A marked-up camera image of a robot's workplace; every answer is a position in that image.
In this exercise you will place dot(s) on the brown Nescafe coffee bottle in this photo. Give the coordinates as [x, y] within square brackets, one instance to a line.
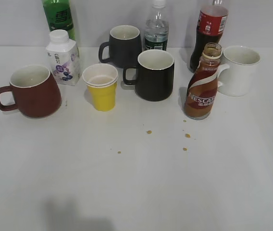
[203, 86]

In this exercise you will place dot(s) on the dark red ceramic mug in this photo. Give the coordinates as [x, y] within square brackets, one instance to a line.
[35, 92]

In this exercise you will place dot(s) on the yellow paper cup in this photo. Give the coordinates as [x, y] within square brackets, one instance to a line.
[101, 81]

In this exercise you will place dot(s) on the black mug front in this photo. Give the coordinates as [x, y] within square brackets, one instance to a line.
[154, 75]

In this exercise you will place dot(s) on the dark grey mug rear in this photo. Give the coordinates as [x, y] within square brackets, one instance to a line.
[123, 47]

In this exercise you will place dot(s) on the clear water bottle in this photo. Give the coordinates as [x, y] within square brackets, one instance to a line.
[156, 27]

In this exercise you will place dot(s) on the white yogurt drink bottle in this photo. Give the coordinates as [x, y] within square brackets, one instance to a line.
[64, 58]

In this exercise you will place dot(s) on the white ceramic mug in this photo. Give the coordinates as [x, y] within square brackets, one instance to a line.
[237, 70]

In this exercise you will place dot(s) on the cola bottle red label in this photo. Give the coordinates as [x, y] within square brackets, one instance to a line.
[210, 27]

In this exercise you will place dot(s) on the green soda bottle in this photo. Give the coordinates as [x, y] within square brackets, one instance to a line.
[58, 15]

